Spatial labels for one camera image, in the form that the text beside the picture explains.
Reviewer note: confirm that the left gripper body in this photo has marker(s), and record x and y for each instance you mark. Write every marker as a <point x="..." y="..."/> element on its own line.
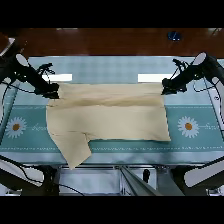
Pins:
<point x="50" y="89"/>

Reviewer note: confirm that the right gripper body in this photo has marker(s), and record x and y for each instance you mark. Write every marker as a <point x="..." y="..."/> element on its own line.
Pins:
<point x="173" y="85"/>

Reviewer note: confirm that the cream T-shirt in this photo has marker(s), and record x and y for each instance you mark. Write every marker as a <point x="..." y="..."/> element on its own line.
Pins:
<point x="106" y="116"/>

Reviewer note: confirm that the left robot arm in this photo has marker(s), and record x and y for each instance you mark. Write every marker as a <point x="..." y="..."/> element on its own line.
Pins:
<point x="25" y="71"/>

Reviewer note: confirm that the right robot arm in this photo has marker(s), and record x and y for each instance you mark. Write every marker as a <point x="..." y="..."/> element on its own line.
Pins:
<point x="206" y="66"/>

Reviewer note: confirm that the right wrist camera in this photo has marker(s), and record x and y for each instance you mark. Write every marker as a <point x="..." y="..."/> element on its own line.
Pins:
<point x="179" y="64"/>

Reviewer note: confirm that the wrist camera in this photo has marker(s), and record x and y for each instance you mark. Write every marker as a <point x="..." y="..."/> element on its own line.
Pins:
<point x="45" y="67"/>
<point x="179" y="64"/>

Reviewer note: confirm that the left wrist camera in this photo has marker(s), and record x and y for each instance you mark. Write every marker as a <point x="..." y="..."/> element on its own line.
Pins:
<point x="45" y="67"/>

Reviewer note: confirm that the silver frame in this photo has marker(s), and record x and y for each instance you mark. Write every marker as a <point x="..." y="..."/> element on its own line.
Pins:
<point x="133" y="181"/>

